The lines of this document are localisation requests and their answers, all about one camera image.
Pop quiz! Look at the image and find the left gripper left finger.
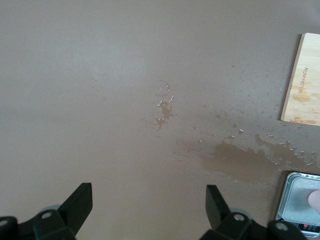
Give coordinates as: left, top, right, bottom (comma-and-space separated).
0, 182, 93, 240

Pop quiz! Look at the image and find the wooden cutting board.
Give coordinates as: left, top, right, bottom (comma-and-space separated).
280, 32, 320, 125

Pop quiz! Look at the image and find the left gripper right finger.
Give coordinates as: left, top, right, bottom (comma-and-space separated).
199, 184, 305, 240

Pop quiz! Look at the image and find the steel digital kitchen scale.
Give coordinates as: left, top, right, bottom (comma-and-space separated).
274, 171, 320, 237

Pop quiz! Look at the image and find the brown table cover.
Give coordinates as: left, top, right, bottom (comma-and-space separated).
0, 0, 320, 240

